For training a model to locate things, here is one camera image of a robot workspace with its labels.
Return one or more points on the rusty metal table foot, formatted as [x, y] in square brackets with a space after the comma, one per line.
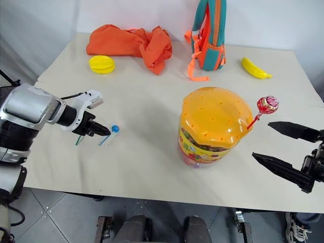
[103, 229]
[243, 225]

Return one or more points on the teal and orange backpack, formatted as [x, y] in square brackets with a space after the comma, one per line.
[211, 33]

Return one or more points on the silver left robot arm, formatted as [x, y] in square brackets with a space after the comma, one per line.
[27, 106]

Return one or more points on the dark rounded shape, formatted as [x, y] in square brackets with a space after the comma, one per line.
[135, 229]
[198, 229]

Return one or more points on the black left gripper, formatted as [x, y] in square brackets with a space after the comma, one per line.
[84, 124]

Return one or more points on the red lollipop with red stick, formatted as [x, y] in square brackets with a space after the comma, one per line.
[268, 104]

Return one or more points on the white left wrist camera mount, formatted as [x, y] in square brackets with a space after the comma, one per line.
[83, 101]

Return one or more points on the orange crumpled cloth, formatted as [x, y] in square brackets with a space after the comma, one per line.
[126, 43]

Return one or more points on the yellow toy starfruit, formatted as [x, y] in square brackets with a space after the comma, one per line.
[102, 64]

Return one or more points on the lollipop jar with orange lid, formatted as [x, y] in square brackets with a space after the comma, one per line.
[215, 121]

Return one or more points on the lollipop with green stick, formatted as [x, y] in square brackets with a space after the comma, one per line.
[78, 140]

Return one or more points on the blue jeans leg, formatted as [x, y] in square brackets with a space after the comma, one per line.
[307, 217]

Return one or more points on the yellow toy banana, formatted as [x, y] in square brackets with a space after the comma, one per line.
[254, 68]

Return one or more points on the blue lollipop with blue stick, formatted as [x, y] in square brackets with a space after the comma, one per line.
[115, 128]

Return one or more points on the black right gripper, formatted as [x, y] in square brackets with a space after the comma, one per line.
[315, 164]

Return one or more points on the white laced sneaker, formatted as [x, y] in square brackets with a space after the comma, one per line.
[297, 229]

